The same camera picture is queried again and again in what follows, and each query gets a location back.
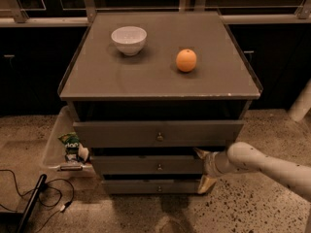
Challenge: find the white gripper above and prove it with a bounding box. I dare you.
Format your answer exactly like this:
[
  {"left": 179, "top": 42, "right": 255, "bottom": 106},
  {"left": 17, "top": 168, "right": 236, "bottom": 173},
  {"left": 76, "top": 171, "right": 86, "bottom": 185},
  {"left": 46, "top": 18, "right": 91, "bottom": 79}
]
[{"left": 193, "top": 148, "right": 222, "bottom": 194}]

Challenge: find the grey drawer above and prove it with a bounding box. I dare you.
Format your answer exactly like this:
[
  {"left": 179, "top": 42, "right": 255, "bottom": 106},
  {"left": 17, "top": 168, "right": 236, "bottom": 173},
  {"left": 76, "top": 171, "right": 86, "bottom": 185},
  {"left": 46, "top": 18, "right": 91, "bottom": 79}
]
[
  {"left": 73, "top": 120, "right": 243, "bottom": 148},
  {"left": 90, "top": 155, "right": 203, "bottom": 175},
  {"left": 103, "top": 180, "right": 200, "bottom": 194}
]

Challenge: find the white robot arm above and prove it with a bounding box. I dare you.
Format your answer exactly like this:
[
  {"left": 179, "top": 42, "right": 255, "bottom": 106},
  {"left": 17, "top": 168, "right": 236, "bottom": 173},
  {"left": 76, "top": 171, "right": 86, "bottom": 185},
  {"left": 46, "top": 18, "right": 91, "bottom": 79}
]
[{"left": 195, "top": 142, "right": 311, "bottom": 233}]

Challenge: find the grey top drawer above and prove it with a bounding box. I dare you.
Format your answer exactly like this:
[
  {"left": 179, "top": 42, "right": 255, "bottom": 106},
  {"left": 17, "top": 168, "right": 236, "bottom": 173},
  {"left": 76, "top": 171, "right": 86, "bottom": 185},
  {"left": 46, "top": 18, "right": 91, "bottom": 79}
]
[{"left": 73, "top": 120, "right": 243, "bottom": 148}]

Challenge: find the grey bottom drawer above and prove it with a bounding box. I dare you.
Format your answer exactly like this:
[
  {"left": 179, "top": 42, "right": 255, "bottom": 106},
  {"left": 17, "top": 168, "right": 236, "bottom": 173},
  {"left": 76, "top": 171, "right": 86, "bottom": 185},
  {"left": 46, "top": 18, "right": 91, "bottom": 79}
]
[{"left": 103, "top": 180, "right": 200, "bottom": 194}]

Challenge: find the grey drawer cabinet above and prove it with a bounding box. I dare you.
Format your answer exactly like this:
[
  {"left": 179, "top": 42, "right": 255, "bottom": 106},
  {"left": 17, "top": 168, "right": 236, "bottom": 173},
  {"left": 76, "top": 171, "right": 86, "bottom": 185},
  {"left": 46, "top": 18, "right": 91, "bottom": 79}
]
[{"left": 58, "top": 12, "right": 261, "bottom": 182}]

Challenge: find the orange fruit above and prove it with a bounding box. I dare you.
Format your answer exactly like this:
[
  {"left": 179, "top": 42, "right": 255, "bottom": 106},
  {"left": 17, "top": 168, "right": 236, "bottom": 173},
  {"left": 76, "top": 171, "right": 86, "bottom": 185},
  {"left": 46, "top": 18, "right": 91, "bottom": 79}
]
[{"left": 176, "top": 49, "right": 197, "bottom": 73}]

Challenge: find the green snack bag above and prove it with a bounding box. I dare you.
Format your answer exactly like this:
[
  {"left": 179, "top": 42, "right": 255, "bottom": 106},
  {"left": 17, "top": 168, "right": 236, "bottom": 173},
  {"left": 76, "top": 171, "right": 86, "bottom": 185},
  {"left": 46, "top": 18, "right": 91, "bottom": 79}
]
[{"left": 58, "top": 132, "right": 80, "bottom": 161}]

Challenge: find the white ceramic bowl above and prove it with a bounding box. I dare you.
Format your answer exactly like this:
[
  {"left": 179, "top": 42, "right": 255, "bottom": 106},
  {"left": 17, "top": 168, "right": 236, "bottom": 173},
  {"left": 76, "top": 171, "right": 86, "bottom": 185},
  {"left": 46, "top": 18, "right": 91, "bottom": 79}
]
[{"left": 111, "top": 26, "right": 147, "bottom": 56}]

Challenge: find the clear plastic storage bin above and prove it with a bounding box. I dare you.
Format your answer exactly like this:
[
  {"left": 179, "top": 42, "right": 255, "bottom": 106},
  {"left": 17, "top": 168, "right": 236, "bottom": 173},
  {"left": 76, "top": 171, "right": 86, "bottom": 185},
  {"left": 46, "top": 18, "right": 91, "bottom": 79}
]
[{"left": 41, "top": 106, "right": 95, "bottom": 178}]

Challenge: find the black bar on floor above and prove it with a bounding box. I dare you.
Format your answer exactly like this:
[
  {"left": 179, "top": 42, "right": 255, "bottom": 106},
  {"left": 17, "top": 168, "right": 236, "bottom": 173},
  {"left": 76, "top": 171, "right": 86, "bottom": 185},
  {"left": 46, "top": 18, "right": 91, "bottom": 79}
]
[{"left": 16, "top": 174, "right": 47, "bottom": 233}]

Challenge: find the white post at right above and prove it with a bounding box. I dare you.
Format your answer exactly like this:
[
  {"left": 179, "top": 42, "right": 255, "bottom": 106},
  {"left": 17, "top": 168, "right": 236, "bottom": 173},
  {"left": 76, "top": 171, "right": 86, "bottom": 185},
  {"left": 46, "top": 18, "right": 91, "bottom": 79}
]
[{"left": 288, "top": 79, "right": 311, "bottom": 122}]

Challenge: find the metal railing frame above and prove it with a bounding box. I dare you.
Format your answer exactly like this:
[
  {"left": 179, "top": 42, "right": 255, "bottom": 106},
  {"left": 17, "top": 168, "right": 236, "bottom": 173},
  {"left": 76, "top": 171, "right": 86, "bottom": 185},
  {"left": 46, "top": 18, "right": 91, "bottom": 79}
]
[{"left": 1, "top": 0, "right": 311, "bottom": 27}]

